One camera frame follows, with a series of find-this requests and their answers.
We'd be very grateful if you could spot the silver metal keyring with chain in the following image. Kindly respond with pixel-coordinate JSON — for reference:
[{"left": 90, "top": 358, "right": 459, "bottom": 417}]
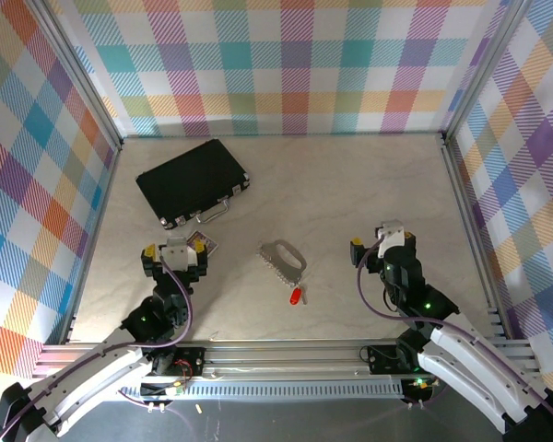
[{"left": 256, "top": 238, "right": 309, "bottom": 287}]

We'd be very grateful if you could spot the purple picture card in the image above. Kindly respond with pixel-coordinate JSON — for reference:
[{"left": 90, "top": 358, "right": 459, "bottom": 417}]
[{"left": 187, "top": 231, "right": 220, "bottom": 257}]

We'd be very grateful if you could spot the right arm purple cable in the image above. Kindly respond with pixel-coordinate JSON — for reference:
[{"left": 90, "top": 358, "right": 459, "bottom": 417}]
[{"left": 357, "top": 235, "right": 553, "bottom": 438}]

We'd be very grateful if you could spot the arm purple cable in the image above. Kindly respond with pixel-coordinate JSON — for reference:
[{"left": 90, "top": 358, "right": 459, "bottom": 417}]
[
  {"left": 357, "top": 235, "right": 553, "bottom": 438},
  {"left": 0, "top": 255, "right": 194, "bottom": 442}
]

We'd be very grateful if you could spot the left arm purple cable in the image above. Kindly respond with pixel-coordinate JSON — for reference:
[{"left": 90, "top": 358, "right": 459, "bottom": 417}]
[{"left": 0, "top": 255, "right": 194, "bottom": 442}]

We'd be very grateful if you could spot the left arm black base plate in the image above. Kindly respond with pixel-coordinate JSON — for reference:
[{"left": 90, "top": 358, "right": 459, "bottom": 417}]
[{"left": 149, "top": 345, "right": 207, "bottom": 382}]

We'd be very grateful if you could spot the aluminium frame side rail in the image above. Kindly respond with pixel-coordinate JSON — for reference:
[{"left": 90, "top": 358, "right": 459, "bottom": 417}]
[
  {"left": 440, "top": 132, "right": 511, "bottom": 342},
  {"left": 62, "top": 137, "right": 125, "bottom": 345}
]

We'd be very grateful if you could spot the black briefcase with metal handle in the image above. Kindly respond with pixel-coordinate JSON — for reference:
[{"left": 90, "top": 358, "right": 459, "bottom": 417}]
[{"left": 135, "top": 138, "right": 252, "bottom": 231}]

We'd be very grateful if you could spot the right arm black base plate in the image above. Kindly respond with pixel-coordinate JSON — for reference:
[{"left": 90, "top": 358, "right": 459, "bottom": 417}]
[{"left": 366, "top": 343, "right": 420, "bottom": 375}]

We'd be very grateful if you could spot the thin purple base cable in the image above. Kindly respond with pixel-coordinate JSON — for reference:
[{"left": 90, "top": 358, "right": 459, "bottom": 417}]
[
  {"left": 117, "top": 386, "right": 197, "bottom": 442},
  {"left": 403, "top": 379, "right": 448, "bottom": 411}
]

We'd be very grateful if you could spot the aluminium frame long rail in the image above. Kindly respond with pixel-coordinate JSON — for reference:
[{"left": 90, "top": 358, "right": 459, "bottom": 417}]
[{"left": 31, "top": 339, "right": 543, "bottom": 383}]

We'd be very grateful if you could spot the slotted grey cable duct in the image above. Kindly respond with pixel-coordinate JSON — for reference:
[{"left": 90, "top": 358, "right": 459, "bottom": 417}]
[{"left": 119, "top": 380, "right": 406, "bottom": 402}]

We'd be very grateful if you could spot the aluminium frame post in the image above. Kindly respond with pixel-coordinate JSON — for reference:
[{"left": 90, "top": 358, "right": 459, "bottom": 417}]
[
  {"left": 25, "top": 0, "right": 124, "bottom": 153},
  {"left": 441, "top": 0, "right": 535, "bottom": 139}
]

